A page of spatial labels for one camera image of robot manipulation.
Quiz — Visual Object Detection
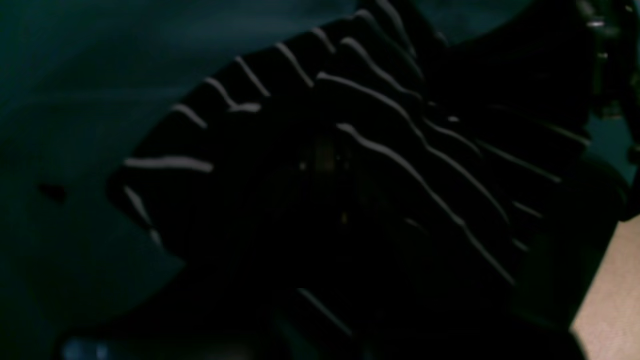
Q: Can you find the navy white striped t-shirt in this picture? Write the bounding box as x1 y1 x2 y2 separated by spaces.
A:
107 0 602 360

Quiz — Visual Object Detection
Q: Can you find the teal table cloth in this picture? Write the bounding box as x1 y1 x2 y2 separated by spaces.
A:
0 0 640 360

